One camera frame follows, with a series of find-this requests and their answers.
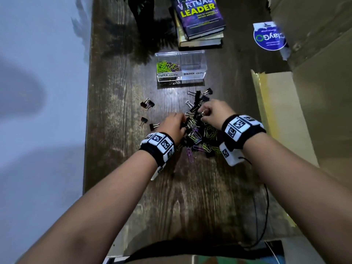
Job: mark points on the person's left forearm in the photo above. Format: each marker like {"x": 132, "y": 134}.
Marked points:
{"x": 96, "y": 214}

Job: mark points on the black wristband white markers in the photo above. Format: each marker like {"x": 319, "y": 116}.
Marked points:
{"x": 158, "y": 147}
{"x": 242, "y": 131}

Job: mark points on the clear two-compartment plastic box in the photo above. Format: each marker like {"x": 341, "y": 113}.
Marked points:
{"x": 194, "y": 64}

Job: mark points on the black left wristband white markers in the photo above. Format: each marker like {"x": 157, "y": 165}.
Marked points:
{"x": 158, "y": 147}

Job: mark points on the bunch of sorted paper clips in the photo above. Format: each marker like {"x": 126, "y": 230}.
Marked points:
{"x": 166, "y": 67}

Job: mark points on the tan book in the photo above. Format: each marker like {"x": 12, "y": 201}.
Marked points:
{"x": 200, "y": 42}

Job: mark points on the green potted artificial plant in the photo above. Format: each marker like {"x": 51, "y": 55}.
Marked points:
{"x": 141, "y": 10}

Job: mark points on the large brown cardboard box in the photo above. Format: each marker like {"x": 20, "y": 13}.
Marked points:
{"x": 319, "y": 52}

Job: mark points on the person's right forearm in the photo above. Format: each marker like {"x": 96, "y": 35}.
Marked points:
{"x": 297, "y": 195}

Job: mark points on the blue round sticker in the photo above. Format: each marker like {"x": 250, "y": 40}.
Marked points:
{"x": 269, "y": 37}

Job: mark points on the black right wristband white markers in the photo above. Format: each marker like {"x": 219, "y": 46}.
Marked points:
{"x": 242, "y": 131}

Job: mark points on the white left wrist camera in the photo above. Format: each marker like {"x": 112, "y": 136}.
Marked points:
{"x": 158, "y": 171}

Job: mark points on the yellowish cardboard sheet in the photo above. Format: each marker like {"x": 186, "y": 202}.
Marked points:
{"x": 286, "y": 120}

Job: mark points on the black blue bag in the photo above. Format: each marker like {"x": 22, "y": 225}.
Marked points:
{"x": 275, "y": 251}

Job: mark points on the person's left hand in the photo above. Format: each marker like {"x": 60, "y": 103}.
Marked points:
{"x": 173, "y": 126}

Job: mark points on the pile of black binder clips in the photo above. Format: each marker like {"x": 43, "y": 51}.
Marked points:
{"x": 197, "y": 96}

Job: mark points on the purple hardcover book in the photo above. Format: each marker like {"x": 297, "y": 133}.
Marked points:
{"x": 200, "y": 16}

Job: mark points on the person's right hand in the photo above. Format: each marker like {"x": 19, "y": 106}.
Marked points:
{"x": 218, "y": 112}

